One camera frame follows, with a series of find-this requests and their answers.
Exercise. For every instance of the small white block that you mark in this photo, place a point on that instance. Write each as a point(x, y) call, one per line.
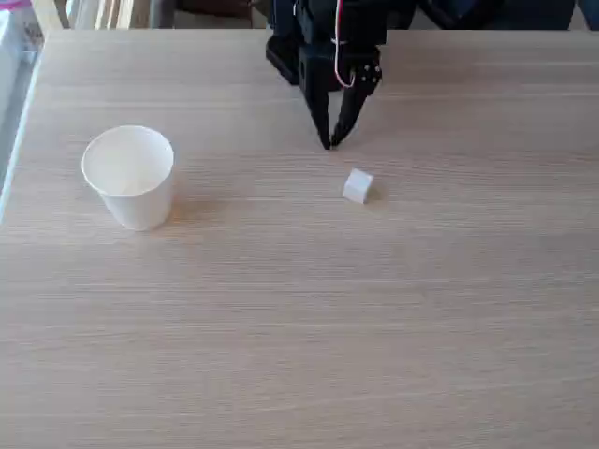
point(357, 186)

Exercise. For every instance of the dark blue fabric item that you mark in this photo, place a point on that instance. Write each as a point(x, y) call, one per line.
point(496, 14)

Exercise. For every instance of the white paper cup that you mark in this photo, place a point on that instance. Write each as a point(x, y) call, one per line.
point(128, 178)

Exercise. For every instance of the clear plastic bag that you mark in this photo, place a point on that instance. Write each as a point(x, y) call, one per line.
point(18, 33)

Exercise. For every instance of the pale wooden chair frame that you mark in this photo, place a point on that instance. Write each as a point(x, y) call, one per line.
point(49, 14)

